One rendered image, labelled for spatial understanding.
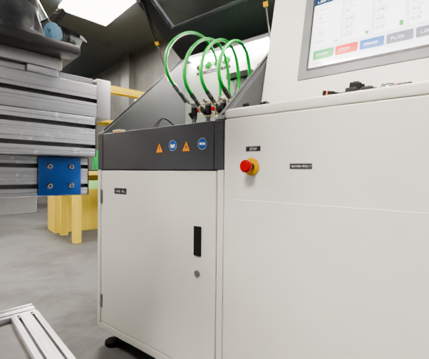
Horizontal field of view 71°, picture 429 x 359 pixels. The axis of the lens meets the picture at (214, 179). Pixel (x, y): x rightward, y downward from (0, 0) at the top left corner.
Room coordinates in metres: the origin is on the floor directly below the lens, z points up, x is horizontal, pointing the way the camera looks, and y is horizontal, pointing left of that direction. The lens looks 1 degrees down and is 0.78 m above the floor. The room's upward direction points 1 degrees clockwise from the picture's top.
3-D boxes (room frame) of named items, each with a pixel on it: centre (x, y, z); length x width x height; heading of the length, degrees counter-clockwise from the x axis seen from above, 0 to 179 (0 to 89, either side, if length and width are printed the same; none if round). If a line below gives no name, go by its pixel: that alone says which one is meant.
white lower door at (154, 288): (1.17, 0.25, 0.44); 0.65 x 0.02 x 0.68; 53
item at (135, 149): (1.18, 0.24, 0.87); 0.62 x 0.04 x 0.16; 53
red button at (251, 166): (0.88, -0.10, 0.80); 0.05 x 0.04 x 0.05; 53
